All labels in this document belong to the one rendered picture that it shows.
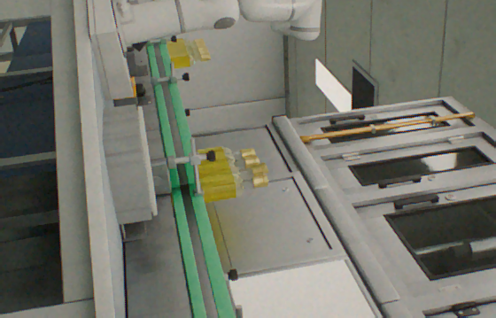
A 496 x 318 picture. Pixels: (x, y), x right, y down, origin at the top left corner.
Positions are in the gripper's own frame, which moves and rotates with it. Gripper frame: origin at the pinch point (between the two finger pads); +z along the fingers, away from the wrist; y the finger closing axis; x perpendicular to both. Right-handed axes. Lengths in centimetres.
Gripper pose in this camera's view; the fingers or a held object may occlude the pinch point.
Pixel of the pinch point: (139, 43)
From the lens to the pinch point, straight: 194.4
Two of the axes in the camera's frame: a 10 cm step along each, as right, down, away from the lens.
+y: 1.5, -0.6, -9.9
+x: 8.0, 6.0, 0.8
